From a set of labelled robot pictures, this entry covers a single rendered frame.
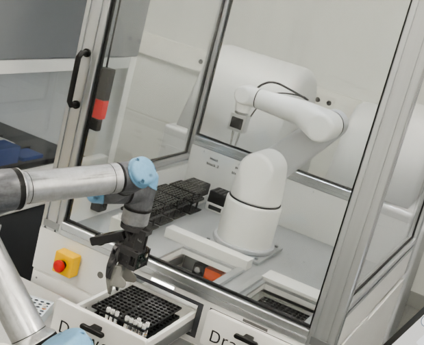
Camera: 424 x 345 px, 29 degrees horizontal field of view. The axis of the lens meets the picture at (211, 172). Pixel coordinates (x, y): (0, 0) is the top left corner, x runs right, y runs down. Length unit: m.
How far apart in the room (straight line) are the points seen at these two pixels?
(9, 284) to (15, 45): 1.14
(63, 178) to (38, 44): 1.12
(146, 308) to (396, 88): 0.94
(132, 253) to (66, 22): 1.13
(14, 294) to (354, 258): 0.90
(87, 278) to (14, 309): 0.75
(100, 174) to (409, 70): 0.82
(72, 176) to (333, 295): 0.81
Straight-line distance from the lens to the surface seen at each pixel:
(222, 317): 2.42
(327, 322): 2.32
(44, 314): 2.50
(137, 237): 2.21
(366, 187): 2.19
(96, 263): 2.61
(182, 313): 2.51
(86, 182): 1.93
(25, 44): 2.90
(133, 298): 2.45
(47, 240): 2.70
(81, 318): 2.26
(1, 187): 1.83
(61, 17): 3.02
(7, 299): 1.93
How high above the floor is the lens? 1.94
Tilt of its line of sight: 15 degrees down
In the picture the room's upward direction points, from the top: 15 degrees clockwise
